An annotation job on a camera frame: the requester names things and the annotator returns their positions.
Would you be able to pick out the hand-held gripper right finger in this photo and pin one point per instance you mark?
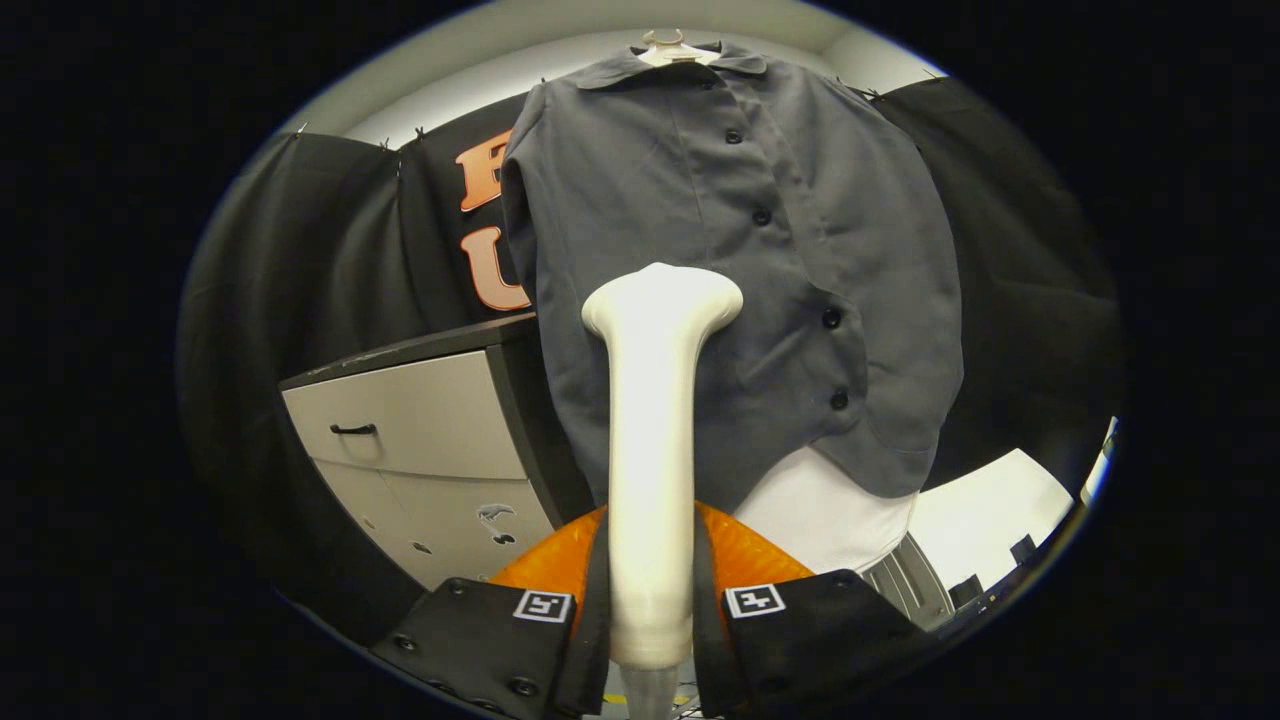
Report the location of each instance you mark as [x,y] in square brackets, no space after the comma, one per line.
[708,640]

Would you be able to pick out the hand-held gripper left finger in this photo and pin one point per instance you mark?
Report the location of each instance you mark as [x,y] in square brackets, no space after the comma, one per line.
[592,640]

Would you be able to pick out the white garment steamer head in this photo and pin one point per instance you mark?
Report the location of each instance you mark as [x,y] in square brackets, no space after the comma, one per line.
[650,450]

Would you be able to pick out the grey button shirt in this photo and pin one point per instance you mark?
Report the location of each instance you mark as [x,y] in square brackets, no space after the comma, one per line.
[650,180]

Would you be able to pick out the cream garment hanger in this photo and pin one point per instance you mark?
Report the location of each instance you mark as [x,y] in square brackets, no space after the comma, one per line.
[665,50]

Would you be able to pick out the white ironing board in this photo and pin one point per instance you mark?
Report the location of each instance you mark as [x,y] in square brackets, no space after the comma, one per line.
[820,510]

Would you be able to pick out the grey ribbed panel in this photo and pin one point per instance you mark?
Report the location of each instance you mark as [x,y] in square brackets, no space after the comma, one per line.
[905,585]

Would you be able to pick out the grey drawer cabinet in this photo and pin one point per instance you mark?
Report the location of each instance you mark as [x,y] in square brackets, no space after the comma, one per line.
[420,420]

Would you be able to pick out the white table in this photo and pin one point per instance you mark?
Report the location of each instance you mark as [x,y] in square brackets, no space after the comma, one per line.
[1100,465]
[990,510]

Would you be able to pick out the small black box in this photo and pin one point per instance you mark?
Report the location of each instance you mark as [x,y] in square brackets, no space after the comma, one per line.
[1022,550]

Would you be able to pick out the black backdrop cloth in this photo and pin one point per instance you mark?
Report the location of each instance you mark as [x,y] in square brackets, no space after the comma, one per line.
[1000,250]

